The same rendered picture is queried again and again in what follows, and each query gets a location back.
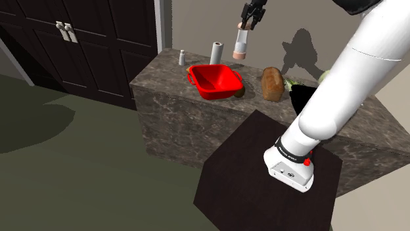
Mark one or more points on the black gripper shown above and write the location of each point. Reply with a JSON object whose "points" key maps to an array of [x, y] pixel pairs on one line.
{"points": [[258, 2]]}

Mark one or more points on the clear grinder with pink caps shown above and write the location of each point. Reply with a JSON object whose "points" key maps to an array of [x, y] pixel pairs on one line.
{"points": [[241, 41]]}

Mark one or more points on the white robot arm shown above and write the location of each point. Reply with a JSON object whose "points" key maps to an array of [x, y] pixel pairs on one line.
{"points": [[346, 86]]}

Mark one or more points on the grey paper towel roll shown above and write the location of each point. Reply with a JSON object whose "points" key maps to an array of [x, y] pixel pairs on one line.
{"points": [[216, 53]]}

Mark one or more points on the brown bread loaf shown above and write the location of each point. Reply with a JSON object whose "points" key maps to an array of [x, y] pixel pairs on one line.
{"points": [[272, 84]]}

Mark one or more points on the brown round potato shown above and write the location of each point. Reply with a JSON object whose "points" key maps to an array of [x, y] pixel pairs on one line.
{"points": [[240, 92]]}

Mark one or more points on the green lettuce head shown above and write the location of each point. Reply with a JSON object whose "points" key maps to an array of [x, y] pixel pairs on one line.
{"points": [[291, 84]]}

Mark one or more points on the small grey shaker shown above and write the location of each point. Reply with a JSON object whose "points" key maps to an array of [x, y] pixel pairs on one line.
{"points": [[182, 58]]}

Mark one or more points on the black bowl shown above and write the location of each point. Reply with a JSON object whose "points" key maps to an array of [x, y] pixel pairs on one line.
{"points": [[301, 97]]}

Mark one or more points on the dark wooden cabinet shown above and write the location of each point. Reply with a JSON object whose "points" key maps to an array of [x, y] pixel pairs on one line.
{"points": [[96, 48]]}

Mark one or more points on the dark brown robot stand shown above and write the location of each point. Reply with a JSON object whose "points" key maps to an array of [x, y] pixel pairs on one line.
{"points": [[243, 179]]}

